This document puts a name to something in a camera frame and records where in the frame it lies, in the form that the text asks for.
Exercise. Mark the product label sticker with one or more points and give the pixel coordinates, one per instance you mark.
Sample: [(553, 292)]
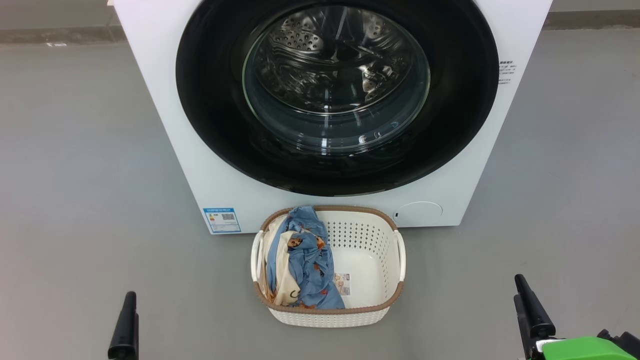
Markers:
[(342, 284)]

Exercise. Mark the blue energy label sticker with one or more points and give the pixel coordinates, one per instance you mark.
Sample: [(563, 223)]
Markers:
[(222, 220)]

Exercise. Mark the cream garment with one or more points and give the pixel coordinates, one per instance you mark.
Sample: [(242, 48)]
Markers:
[(285, 280)]

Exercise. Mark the cream perforated laundry basket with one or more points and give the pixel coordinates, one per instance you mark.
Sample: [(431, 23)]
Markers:
[(370, 260)]

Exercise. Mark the stainless steel washing machine drum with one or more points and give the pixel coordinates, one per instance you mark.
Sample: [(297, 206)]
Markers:
[(325, 65)]

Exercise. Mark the round filter cover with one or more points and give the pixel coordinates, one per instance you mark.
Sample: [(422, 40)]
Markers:
[(419, 212)]

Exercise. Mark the printed text label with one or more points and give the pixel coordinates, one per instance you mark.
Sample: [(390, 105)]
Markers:
[(507, 72)]

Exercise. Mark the blue cartoon print garment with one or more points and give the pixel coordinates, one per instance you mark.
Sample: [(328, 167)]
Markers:
[(310, 260)]

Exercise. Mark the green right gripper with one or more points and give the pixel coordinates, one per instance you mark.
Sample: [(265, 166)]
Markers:
[(585, 350)]

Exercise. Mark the white front-load washing machine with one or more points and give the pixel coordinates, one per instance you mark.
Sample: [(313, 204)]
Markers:
[(160, 100)]

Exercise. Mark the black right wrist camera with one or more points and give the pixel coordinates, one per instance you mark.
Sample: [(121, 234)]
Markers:
[(625, 342)]

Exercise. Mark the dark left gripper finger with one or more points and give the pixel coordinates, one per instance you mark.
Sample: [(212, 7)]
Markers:
[(125, 335)]

